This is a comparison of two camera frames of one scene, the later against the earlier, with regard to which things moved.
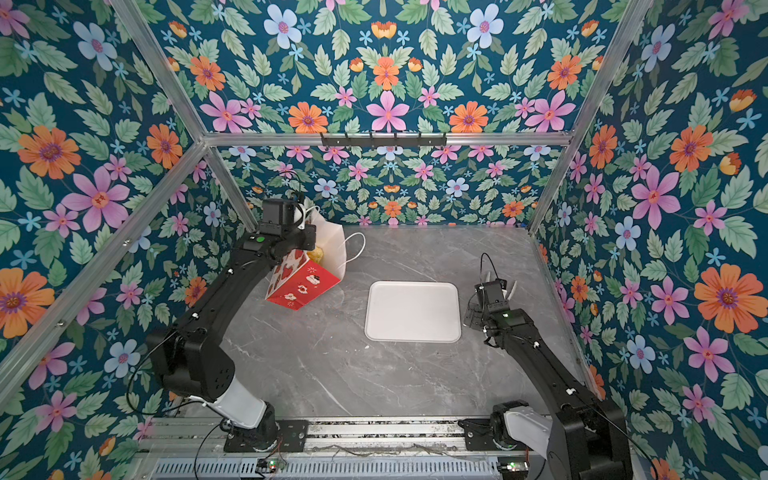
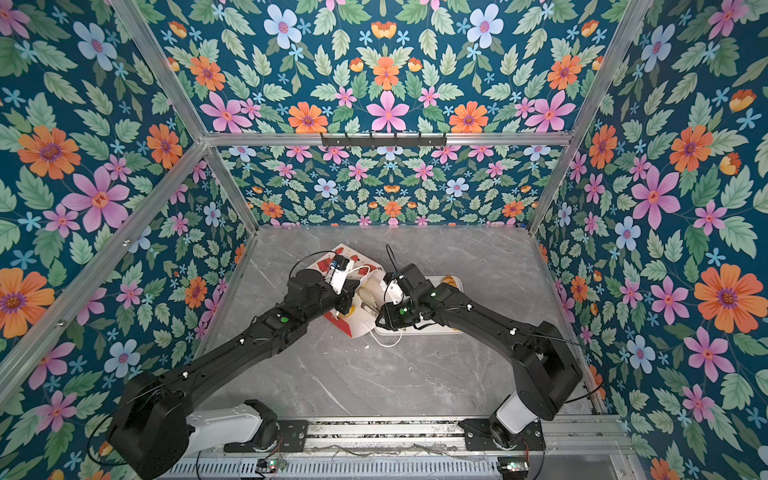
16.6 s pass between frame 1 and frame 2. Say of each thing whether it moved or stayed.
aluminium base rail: stayed
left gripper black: moved
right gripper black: moved
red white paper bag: moved
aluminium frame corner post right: stayed
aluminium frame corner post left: stayed
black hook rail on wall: stayed
